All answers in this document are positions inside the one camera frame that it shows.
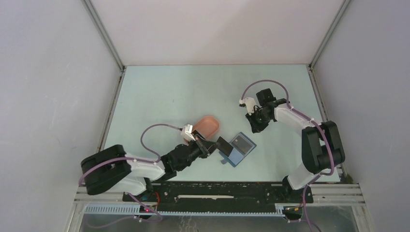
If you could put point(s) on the controller board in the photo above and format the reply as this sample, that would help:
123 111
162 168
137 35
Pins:
292 210
147 210

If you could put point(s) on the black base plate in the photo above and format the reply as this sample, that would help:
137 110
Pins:
231 197

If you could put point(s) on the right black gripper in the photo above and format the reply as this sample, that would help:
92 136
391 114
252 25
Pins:
256 127

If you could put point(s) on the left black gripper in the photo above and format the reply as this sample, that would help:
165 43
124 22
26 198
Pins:
206 147

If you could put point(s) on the aluminium front rail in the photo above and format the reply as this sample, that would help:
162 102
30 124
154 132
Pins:
322 194

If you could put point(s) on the blue card holder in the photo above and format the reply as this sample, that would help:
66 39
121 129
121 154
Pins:
236 150

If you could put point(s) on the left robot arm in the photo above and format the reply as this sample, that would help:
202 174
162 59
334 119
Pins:
113 168

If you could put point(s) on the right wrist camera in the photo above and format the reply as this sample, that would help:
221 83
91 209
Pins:
250 105

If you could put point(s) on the pink oval tray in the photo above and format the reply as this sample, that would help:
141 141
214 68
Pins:
207 126

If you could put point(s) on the right controller board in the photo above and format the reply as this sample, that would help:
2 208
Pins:
292 210

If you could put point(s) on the left controller board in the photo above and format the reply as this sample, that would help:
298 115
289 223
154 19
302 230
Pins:
147 210

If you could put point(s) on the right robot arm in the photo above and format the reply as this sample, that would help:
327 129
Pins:
321 146

